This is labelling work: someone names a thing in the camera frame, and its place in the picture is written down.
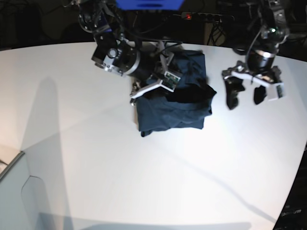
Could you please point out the left gripper body with mount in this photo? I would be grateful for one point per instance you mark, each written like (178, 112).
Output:
(270, 79)

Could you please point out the right gripper body with mount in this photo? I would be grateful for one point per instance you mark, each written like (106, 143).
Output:
(162, 76)

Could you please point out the dark blue t-shirt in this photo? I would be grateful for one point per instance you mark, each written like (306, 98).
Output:
(187, 106)

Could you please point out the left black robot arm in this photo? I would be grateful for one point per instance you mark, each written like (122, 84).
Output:
(259, 57)

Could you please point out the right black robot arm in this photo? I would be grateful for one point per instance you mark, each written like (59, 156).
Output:
(123, 52)

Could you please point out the black power strip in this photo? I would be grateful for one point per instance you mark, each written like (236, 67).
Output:
(206, 17)

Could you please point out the blue plastic bin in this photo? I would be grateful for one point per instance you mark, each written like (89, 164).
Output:
(128, 5)

